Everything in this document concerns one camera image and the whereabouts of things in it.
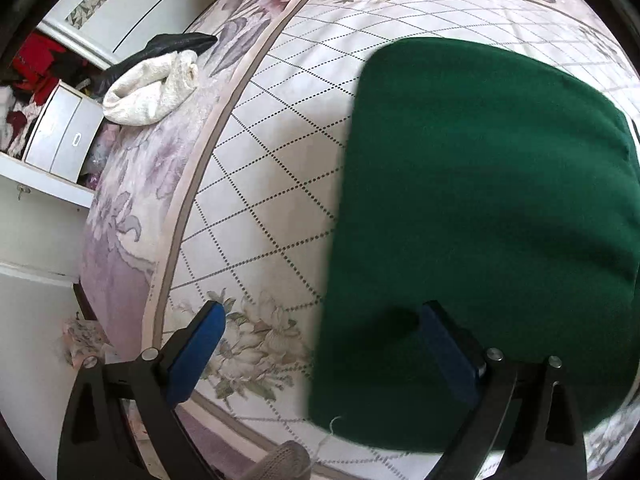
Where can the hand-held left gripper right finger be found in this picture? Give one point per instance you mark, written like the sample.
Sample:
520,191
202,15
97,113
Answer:
445,355

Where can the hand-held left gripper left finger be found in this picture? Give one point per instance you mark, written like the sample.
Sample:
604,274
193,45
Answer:
197,355

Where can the green varsity jacket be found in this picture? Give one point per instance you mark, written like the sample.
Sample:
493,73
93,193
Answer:
475,210

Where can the red clothes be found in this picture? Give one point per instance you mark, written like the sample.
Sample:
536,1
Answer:
35,62

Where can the grey knitted cloth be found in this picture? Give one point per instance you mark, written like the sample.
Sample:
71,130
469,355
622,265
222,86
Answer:
282,462

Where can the floral bed sheet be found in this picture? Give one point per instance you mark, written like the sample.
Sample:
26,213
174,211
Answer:
260,170

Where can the white drawer nightstand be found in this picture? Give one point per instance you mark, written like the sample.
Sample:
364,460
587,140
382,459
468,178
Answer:
62,132

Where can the white towel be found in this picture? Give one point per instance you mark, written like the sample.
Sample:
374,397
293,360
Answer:
150,90

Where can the black cloth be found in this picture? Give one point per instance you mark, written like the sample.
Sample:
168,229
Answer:
165,47

